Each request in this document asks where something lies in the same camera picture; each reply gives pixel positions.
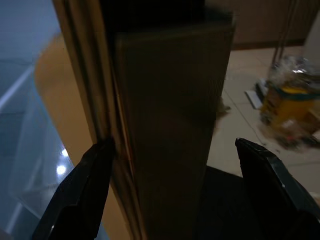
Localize clear plastic fridge door bin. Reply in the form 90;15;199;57
0;58;76;228

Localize clear bag yellow packets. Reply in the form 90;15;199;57
259;56;320;151

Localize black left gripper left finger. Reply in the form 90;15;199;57
31;137;117;240

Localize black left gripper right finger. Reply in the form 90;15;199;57
234;136;320;240

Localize brown wooden cabinet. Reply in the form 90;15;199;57
231;0;315;51

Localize grey fridge compartment door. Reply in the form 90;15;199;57
51;0;236;240

